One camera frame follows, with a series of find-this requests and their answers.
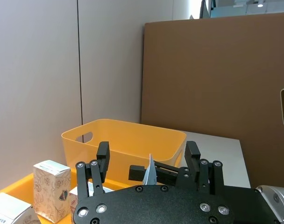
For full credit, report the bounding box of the yellow shallow tray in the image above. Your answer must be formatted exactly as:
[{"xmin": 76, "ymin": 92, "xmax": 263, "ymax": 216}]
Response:
[{"xmin": 0, "ymin": 167, "xmax": 133, "ymax": 224}]

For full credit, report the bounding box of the white paper card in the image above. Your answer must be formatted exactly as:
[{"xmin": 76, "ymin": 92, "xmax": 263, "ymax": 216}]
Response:
[{"xmin": 142, "ymin": 153, "xmax": 158, "ymax": 185}]

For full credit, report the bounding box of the tall floral carton box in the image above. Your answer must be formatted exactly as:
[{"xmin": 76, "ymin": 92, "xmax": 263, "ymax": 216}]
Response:
[{"xmin": 33, "ymin": 159, "xmax": 72, "ymax": 223}]

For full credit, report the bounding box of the brown cardboard panel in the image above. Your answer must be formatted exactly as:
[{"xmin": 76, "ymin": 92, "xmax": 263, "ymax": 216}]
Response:
[{"xmin": 141, "ymin": 11, "xmax": 284, "ymax": 190}]

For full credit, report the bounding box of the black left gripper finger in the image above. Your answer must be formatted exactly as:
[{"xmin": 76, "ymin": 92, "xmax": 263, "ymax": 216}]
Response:
[{"xmin": 76, "ymin": 141, "xmax": 110, "ymax": 204}]

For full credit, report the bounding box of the thin-bar finger of the right gripper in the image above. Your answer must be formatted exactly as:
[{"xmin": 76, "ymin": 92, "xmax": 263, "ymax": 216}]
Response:
[{"xmin": 153, "ymin": 161, "xmax": 194, "ymax": 187}]

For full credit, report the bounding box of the white lying carton box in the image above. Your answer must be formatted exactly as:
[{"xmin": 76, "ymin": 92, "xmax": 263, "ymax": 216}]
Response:
[{"xmin": 0, "ymin": 192, "xmax": 33, "ymax": 224}]

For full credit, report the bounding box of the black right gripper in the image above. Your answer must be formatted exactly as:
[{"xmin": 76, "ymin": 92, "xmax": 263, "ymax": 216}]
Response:
[{"xmin": 184, "ymin": 140, "xmax": 274, "ymax": 224}]

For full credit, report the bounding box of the ribbed-pad finger of the right gripper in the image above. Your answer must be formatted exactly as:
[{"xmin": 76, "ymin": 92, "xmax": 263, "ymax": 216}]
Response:
[{"xmin": 128, "ymin": 164, "xmax": 180, "ymax": 187}]

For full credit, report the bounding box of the yellow plastic basket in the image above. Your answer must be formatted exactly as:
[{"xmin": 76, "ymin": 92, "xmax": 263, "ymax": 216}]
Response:
[{"xmin": 61, "ymin": 119, "xmax": 188, "ymax": 188}]

